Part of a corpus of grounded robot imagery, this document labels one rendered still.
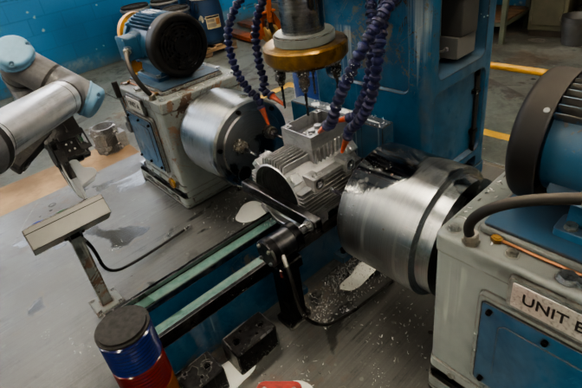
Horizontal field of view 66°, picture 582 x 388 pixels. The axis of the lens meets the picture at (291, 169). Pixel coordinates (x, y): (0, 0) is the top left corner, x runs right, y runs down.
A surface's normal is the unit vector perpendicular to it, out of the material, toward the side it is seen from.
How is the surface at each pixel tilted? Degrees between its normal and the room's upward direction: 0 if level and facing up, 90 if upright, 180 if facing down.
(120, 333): 0
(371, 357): 0
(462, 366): 90
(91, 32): 90
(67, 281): 0
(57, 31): 90
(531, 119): 54
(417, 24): 90
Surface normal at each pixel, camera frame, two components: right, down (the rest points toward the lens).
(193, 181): 0.66, 0.31
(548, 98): -0.54, -0.44
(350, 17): -0.74, 0.43
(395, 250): -0.75, 0.22
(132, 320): -0.13, -0.85
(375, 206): -0.66, -0.21
